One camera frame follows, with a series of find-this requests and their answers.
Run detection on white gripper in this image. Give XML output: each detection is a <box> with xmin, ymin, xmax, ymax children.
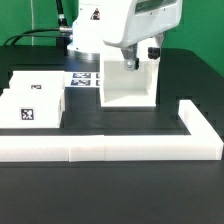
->
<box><xmin>101</xmin><ymin>0</ymin><xmax>183</xmax><ymax>71</ymax></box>

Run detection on white drawer cabinet box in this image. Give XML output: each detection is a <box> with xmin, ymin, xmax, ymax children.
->
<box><xmin>100</xmin><ymin>59</ymin><xmax>160</xmax><ymax>107</ymax></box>

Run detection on white front drawer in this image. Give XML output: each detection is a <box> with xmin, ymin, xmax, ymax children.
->
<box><xmin>0</xmin><ymin>89</ymin><xmax>65</xmax><ymax>128</ymax></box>

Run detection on white drawer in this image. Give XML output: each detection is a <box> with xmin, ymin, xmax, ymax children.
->
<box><xmin>9</xmin><ymin>70</ymin><xmax>64</xmax><ymax>90</ymax></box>
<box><xmin>0</xmin><ymin>89</ymin><xmax>65</xmax><ymax>128</ymax></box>

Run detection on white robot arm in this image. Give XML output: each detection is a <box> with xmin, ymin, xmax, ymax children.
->
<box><xmin>67</xmin><ymin>0</ymin><xmax>183</xmax><ymax>71</ymax></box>

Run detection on white rear drawer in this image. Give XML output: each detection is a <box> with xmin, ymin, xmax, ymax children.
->
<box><xmin>9</xmin><ymin>70</ymin><xmax>64</xmax><ymax>90</ymax></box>

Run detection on white marker tag sheet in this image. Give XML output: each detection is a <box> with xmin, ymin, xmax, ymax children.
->
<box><xmin>64</xmin><ymin>71</ymin><xmax>100</xmax><ymax>88</ymax></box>

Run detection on white L-shaped fence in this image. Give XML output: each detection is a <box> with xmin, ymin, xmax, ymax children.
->
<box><xmin>0</xmin><ymin>100</ymin><xmax>224</xmax><ymax>162</ymax></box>

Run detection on black cables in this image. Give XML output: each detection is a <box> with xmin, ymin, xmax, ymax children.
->
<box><xmin>2</xmin><ymin>0</ymin><xmax>74</xmax><ymax>47</ymax></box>

